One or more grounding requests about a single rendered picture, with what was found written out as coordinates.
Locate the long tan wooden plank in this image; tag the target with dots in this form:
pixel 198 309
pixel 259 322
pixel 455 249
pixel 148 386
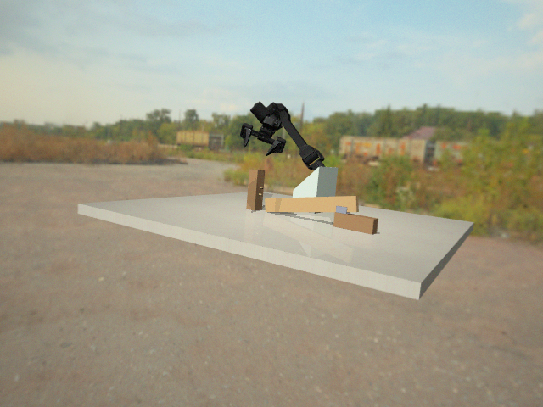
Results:
pixel 312 204

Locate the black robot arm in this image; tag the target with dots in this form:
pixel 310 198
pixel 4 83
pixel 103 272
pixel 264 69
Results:
pixel 274 117

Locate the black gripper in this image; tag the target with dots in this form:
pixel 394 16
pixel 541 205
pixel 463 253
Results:
pixel 264 135

